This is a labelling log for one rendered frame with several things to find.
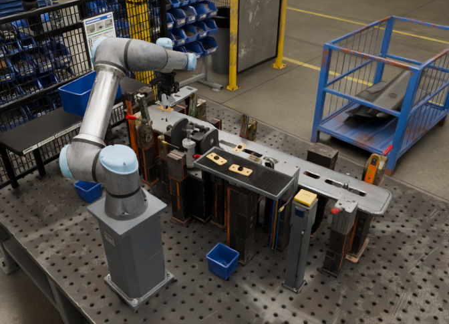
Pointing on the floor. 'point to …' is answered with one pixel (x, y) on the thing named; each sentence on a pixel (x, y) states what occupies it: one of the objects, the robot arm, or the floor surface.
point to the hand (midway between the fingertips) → (165, 105)
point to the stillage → (381, 100)
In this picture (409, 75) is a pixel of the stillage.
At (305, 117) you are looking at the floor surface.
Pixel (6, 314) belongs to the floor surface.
